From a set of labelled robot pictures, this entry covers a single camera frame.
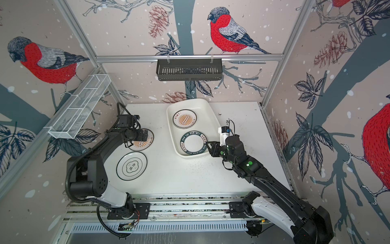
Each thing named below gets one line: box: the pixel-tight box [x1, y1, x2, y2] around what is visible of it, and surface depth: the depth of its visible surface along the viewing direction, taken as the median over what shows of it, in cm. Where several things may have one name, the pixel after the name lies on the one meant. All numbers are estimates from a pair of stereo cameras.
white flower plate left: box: [116, 151, 148, 181], surface depth 91 cm
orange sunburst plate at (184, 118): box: [172, 108, 198, 130], surface depth 113 cm
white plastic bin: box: [166, 98, 221, 159], surface depth 108 cm
